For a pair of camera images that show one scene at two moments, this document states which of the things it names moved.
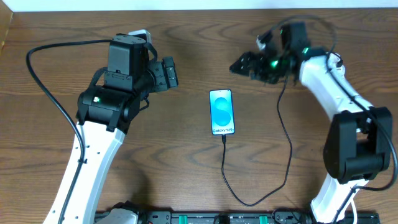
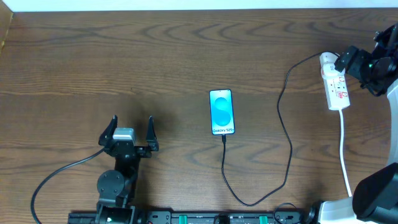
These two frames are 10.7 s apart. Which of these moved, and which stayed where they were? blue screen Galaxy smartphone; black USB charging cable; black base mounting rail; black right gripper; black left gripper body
Moved: black right gripper; black left gripper body
Stayed: blue screen Galaxy smartphone; black base mounting rail; black USB charging cable
